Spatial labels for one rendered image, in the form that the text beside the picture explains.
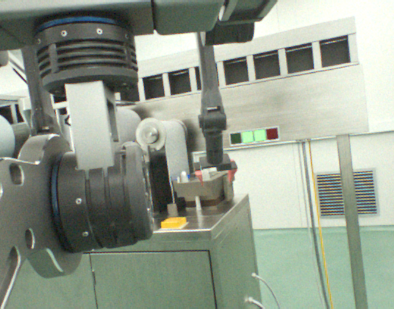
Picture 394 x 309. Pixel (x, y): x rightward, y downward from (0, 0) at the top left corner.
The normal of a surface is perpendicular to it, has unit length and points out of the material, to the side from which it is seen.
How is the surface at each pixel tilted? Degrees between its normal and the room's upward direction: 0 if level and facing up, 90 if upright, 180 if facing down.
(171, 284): 90
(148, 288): 90
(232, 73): 90
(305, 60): 90
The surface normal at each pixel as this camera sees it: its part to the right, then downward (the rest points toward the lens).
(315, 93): -0.32, 0.09
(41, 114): 0.11, 0.11
